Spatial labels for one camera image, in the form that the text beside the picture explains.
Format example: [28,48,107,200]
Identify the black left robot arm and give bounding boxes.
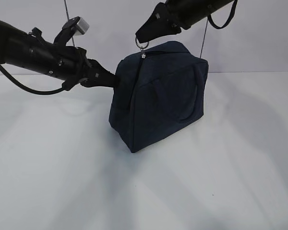
[0,16,119,95]

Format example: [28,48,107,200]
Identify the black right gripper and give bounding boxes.
[135,0,211,43]

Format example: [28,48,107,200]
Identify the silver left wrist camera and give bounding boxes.
[70,16,90,36]

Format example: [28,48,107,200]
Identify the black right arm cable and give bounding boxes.
[208,0,238,29]

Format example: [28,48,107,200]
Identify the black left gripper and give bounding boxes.
[48,47,120,91]

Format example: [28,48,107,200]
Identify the navy blue lunch bag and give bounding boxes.
[109,41,209,153]

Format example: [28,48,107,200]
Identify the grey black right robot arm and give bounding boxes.
[135,0,238,43]

